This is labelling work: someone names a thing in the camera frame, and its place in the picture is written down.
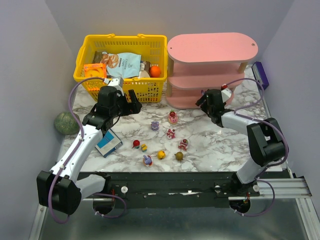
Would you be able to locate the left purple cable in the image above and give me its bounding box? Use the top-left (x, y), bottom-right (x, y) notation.
top-left (48, 76), bottom-right (106, 224)

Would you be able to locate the green textured melon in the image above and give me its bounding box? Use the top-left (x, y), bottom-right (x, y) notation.
top-left (54, 111), bottom-right (80, 135)

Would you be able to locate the strawberry pink bear donut toy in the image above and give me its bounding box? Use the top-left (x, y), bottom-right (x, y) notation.
top-left (168, 110), bottom-right (179, 125)

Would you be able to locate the beige round item in basket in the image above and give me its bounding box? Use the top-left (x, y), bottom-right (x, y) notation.
top-left (138, 70), bottom-right (150, 79)

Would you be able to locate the red cherry toy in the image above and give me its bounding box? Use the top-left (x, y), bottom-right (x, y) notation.
top-left (132, 140), bottom-right (140, 149)

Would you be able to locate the olive brown round toy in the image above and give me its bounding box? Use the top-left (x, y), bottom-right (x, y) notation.
top-left (174, 151), bottom-right (184, 161)

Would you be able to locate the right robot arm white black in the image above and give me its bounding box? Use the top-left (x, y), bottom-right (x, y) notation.
top-left (195, 88), bottom-right (289, 190)

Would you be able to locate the yellow plastic shopping basket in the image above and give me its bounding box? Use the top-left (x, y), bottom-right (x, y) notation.
top-left (73, 33), bottom-right (168, 103)

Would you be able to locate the brown snack packet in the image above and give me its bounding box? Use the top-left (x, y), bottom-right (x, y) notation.
top-left (92, 51), bottom-right (105, 64)

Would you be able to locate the pink three-tier shelf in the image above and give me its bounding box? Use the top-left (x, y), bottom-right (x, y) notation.
top-left (166, 32), bottom-right (259, 109)

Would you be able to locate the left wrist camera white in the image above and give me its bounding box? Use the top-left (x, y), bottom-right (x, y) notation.
top-left (103, 77), bottom-right (124, 95)

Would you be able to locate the purple box at wall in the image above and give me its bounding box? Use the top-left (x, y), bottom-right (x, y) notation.
top-left (251, 61), bottom-right (269, 90)

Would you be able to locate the orange fruit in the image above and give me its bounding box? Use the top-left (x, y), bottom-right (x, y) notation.
top-left (149, 65), bottom-right (162, 78)

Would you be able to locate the blue white box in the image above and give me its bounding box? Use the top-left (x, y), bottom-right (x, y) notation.
top-left (95, 129), bottom-right (123, 158)

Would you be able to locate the light blue chips bag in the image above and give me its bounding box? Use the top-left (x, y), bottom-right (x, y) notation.
top-left (100, 52), bottom-right (141, 79)

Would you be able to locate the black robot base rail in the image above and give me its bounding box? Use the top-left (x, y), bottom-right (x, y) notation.
top-left (74, 171), bottom-right (266, 210)

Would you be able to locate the orange snack box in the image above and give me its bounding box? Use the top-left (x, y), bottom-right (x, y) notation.
top-left (83, 63), bottom-right (107, 83)

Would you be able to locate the small yellow blue toy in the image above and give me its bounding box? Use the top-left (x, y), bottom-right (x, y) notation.
top-left (141, 144), bottom-right (148, 152)

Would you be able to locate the yellow duck toy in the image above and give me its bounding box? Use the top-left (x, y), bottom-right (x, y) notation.
top-left (157, 150), bottom-right (166, 160)

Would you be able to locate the purple orange bunny toy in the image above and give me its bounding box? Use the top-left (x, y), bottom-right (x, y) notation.
top-left (143, 155), bottom-right (153, 167)

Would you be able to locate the pink bear figure toy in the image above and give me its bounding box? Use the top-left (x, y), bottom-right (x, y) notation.
top-left (166, 129), bottom-right (176, 140)

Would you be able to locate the small purple bunny toy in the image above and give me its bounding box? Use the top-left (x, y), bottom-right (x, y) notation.
top-left (150, 121), bottom-right (160, 131)

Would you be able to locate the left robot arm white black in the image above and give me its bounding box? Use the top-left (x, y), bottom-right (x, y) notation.
top-left (36, 85), bottom-right (142, 216)

